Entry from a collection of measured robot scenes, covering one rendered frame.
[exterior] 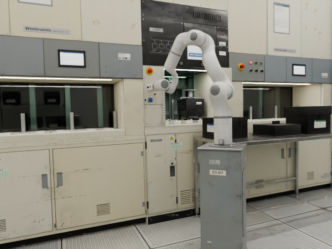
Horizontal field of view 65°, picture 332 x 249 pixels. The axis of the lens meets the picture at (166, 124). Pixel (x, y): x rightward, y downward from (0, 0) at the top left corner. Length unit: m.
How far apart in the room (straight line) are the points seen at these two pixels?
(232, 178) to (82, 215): 1.25
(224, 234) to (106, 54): 1.59
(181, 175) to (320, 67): 2.10
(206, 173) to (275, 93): 2.19
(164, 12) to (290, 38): 1.48
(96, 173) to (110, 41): 1.08
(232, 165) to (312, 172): 2.00
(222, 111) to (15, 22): 1.59
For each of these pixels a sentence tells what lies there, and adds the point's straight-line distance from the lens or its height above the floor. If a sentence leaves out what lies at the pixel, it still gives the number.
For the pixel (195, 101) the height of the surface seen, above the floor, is 1.09.
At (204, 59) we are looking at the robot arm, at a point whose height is 1.34.
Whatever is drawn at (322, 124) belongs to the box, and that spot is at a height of 0.85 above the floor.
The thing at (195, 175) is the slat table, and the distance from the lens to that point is 2.47.
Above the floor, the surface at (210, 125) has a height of 0.87.
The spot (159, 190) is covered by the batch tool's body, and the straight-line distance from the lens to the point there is 2.41.
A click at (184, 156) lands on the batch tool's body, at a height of 0.58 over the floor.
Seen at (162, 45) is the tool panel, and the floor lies 1.57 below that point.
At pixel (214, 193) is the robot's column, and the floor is 0.47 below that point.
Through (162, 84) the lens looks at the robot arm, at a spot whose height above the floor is 1.20.
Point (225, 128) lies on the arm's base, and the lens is 1.73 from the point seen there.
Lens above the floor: 1.00
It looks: 3 degrees down
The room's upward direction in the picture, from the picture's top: 1 degrees counter-clockwise
